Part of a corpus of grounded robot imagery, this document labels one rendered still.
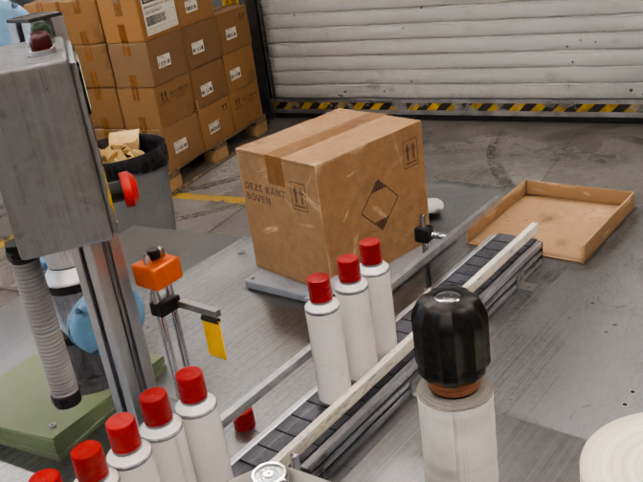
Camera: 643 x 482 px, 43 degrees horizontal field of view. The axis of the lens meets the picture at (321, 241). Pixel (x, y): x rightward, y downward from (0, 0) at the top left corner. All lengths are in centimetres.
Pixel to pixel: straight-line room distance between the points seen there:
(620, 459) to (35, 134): 66
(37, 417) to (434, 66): 446
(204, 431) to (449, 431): 29
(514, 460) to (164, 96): 396
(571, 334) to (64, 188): 93
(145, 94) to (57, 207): 397
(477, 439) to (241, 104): 471
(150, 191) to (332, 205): 218
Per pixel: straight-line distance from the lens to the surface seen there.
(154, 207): 371
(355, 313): 122
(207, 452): 104
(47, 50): 86
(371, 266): 125
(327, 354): 120
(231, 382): 144
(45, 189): 85
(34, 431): 139
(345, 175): 157
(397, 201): 169
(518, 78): 539
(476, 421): 92
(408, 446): 116
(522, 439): 116
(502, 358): 142
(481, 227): 186
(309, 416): 124
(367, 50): 570
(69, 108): 83
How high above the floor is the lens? 160
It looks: 24 degrees down
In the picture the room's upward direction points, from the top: 8 degrees counter-clockwise
